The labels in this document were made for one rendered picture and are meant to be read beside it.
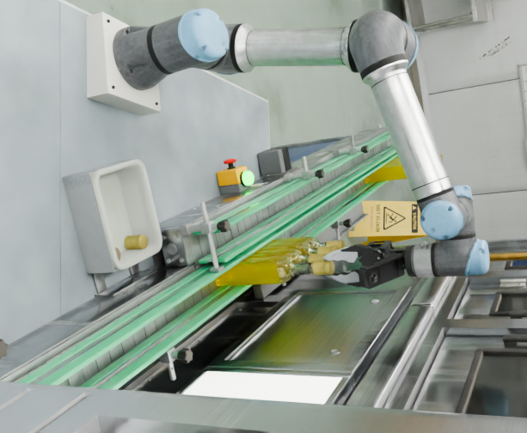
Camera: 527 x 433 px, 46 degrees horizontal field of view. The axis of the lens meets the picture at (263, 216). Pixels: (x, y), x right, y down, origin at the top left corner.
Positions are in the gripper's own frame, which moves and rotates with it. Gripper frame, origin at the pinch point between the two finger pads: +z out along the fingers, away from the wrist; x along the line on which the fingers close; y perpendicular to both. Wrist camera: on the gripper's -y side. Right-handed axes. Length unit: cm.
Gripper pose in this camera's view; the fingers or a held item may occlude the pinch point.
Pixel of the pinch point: (328, 267)
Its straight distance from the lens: 147.1
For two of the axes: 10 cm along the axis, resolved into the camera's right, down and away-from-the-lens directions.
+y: 4.4, -2.8, 8.5
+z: -8.7, 0.8, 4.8
